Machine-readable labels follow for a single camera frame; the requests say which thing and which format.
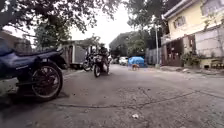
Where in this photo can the white car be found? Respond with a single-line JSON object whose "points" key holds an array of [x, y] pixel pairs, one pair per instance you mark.
{"points": [[123, 60]]}

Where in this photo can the black motorcycle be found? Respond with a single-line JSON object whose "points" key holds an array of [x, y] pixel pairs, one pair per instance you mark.
{"points": [[100, 65]]}

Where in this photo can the person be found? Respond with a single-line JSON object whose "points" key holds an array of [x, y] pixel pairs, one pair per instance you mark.
{"points": [[103, 55]]}

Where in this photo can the brown dog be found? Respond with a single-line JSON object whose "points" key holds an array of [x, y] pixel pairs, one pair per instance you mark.
{"points": [[134, 66]]}

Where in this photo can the blue tarp covered vehicle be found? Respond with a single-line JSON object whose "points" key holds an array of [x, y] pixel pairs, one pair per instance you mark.
{"points": [[136, 61]]}

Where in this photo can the parked motorcycle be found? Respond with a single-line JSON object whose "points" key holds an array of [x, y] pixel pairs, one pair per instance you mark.
{"points": [[88, 61]]}

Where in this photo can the dark distant trees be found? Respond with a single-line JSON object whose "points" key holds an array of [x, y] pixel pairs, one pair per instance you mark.
{"points": [[133, 41]]}

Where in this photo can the grey concrete road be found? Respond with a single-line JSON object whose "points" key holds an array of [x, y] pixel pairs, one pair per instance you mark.
{"points": [[133, 93]]}

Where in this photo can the grey shed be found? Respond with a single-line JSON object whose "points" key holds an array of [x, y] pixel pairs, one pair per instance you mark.
{"points": [[75, 53]]}

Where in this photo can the pale pole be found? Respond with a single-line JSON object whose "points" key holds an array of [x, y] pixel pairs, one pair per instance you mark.
{"points": [[156, 46]]}

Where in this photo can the overhanging tree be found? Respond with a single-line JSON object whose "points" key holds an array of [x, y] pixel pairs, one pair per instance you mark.
{"points": [[56, 16]]}

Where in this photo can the blue motorcycle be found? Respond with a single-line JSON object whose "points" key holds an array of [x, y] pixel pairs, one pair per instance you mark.
{"points": [[33, 71]]}

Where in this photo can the yellow two-storey house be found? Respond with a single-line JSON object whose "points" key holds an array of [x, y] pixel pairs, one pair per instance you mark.
{"points": [[196, 33]]}

